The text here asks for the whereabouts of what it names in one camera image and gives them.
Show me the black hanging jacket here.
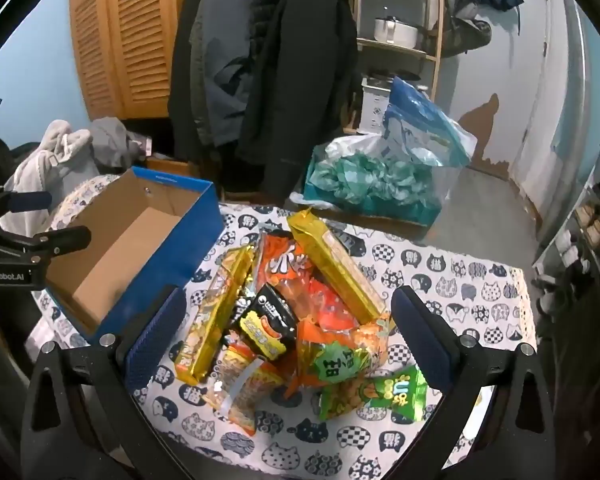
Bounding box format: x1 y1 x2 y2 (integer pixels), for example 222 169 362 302
235 0 361 206

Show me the grey hanging jacket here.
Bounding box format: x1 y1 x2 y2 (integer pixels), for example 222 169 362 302
195 0 291 146

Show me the olive hanging jacket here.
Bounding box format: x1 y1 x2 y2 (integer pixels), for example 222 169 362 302
440 0 493 61

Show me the blue cardboard box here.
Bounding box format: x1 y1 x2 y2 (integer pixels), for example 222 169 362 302
42 166 227 346

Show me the small green snack packet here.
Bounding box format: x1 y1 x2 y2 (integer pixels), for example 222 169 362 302
317 365 428 423

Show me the dark hanging coat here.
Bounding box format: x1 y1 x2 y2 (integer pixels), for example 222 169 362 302
167 0 216 166

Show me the white storage box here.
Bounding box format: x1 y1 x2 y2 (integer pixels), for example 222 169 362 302
361 77 396 133

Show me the brown cardboard box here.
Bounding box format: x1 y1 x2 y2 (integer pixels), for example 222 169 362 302
290 192 441 241

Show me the clear bag of teal cloth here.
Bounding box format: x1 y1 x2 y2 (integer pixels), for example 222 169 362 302
302 132 463 216

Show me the shoe rack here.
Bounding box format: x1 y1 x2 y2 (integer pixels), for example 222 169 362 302
530 110 600 301

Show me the large orange snack bag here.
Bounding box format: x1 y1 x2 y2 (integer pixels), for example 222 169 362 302
252 230 366 333

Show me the blue plastic bag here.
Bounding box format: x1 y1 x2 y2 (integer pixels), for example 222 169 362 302
382 76 473 168

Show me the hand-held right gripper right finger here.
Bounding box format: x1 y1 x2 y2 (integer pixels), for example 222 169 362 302
390 285 557 480

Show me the dark cloth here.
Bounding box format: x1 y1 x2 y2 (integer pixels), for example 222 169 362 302
0 127 43 196

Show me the cat print tablecloth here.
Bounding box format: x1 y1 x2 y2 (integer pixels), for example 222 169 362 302
25 172 538 480

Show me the black snack packet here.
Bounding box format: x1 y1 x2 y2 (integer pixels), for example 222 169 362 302
228 282 298 361

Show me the grey clothes pile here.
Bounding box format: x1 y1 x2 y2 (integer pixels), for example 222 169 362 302
89 116 148 171

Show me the wooden louvred cabinet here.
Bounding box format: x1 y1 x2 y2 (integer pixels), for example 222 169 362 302
69 0 203 121

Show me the white towel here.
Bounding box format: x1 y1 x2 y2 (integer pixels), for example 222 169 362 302
2 120 98 233

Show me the white cooking pot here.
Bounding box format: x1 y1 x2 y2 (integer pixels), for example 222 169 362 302
372 15 421 46

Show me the wooden shelf rack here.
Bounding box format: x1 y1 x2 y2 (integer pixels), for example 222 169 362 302
350 0 456 131

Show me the wooden drawer box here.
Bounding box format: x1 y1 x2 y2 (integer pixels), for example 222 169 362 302
145 155 216 196

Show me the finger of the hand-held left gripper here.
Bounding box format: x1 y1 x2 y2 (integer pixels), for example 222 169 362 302
0 225 92 262
0 186 54 214

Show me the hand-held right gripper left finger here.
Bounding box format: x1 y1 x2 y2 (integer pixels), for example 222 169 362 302
20 285 188 480

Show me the long gold snack packet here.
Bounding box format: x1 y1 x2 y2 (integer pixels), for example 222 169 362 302
286 207 392 326
174 245 256 386

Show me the orange patterned snack packet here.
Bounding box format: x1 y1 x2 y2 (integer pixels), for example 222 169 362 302
202 337 286 436

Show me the orange and green snack bag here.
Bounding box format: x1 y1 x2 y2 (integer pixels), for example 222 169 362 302
287 312 396 401

